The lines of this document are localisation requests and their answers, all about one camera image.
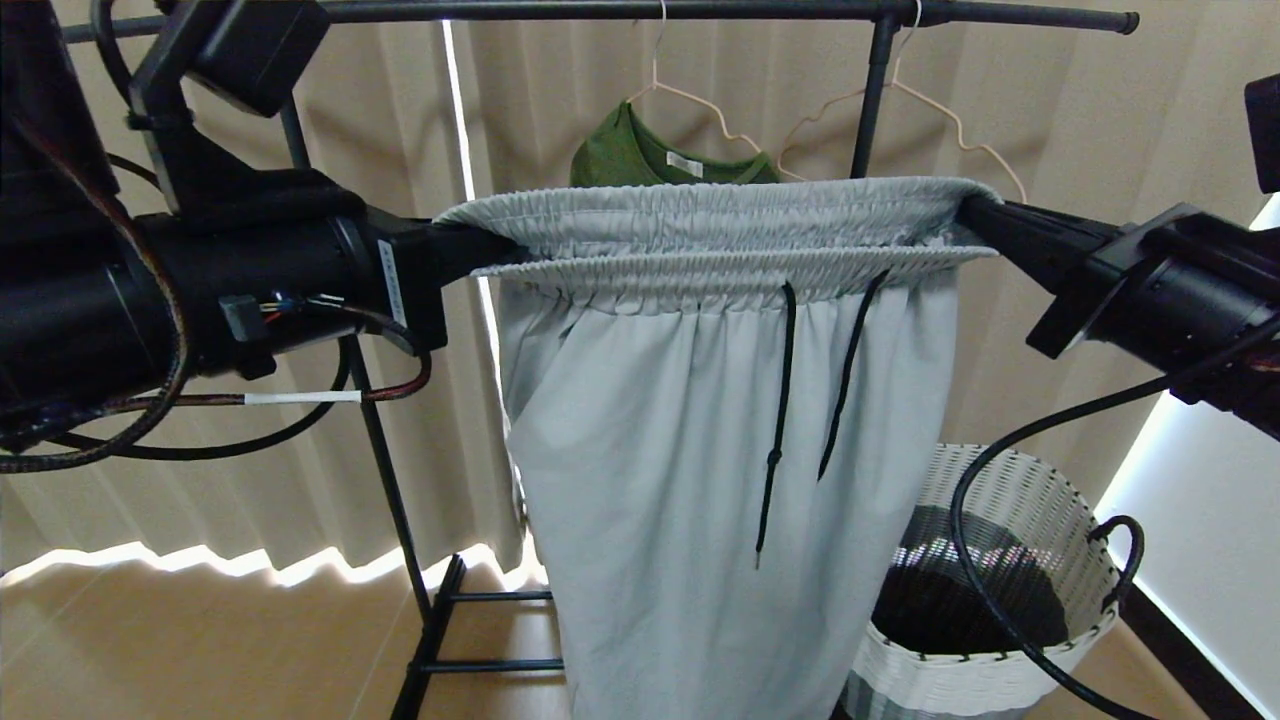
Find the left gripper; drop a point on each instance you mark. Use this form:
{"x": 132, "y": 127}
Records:
{"x": 280, "y": 290}

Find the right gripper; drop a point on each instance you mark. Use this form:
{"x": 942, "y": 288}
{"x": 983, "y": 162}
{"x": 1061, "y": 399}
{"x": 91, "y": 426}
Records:
{"x": 1190, "y": 290}

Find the green long-sleeved shirt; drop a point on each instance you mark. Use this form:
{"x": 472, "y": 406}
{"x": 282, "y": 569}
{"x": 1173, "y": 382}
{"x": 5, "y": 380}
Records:
{"x": 620, "y": 160}

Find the pale grey shorts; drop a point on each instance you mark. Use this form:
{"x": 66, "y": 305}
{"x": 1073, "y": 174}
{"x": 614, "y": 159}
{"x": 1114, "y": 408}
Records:
{"x": 680, "y": 450}

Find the pink clothes hanger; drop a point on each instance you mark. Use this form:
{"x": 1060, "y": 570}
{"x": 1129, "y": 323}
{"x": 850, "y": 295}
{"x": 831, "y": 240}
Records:
{"x": 1020, "y": 185}
{"x": 654, "y": 72}

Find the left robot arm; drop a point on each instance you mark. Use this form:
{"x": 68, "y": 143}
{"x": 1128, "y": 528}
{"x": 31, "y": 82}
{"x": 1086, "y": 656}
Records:
{"x": 60, "y": 320}

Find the white laundry basket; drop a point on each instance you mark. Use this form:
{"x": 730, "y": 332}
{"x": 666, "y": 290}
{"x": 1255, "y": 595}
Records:
{"x": 1040, "y": 500}

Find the black clothes rack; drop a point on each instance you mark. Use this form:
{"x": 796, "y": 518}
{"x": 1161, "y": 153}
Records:
{"x": 760, "y": 10}

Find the beige curtain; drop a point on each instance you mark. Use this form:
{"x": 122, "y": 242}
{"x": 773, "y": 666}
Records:
{"x": 1050, "y": 100}

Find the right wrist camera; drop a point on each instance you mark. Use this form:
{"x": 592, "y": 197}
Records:
{"x": 1265, "y": 130}

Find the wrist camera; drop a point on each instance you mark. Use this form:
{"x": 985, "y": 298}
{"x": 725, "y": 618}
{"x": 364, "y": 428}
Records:
{"x": 1265, "y": 130}
{"x": 250, "y": 45}

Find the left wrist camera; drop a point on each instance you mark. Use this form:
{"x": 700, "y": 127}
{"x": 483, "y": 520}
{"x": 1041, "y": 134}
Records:
{"x": 250, "y": 45}

